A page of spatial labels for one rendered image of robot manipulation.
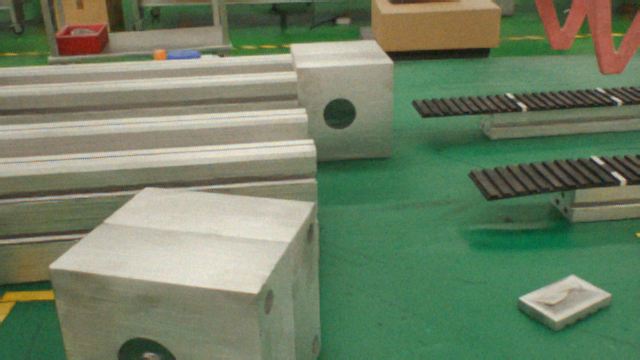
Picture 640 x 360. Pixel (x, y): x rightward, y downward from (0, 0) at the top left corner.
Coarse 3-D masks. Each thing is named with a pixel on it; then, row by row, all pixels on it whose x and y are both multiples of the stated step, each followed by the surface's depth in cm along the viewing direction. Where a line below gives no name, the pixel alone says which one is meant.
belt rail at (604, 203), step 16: (560, 192) 55; (576, 192) 52; (592, 192) 53; (608, 192) 53; (624, 192) 53; (560, 208) 55; (576, 208) 53; (592, 208) 53; (608, 208) 53; (624, 208) 53
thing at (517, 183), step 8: (496, 168) 56; (504, 168) 56; (512, 168) 55; (504, 176) 54; (512, 176) 55; (520, 176) 54; (512, 184) 53; (520, 184) 53; (528, 184) 52; (512, 192) 52; (520, 192) 52; (528, 192) 52; (536, 192) 52
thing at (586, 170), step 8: (568, 160) 56; (584, 160) 56; (576, 168) 55; (584, 168) 55; (592, 168) 54; (584, 176) 53; (592, 176) 53; (600, 176) 53; (592, 184) 52; (600, 184) 52; (608, 184) 52
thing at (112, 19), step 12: (72, 0) 523; (84, 0) 521; (96, 0) 520; (108, 0) 529; (120, 0) 571; (72, 12) 521; (84, 12) 521; (96, 12) 522; (108, 12) 527; (120, 12) 568; (60, 24) 524; (108, 24) 527
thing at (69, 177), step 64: (0, 128) 52; (64, 128) 51; (128, 128) 51; (192, 128) 52; (256, 128) 52; (0, 192) 44; (64, 192) 46; (128, 192) 46; (256, 192) 46; (0, 256) 46
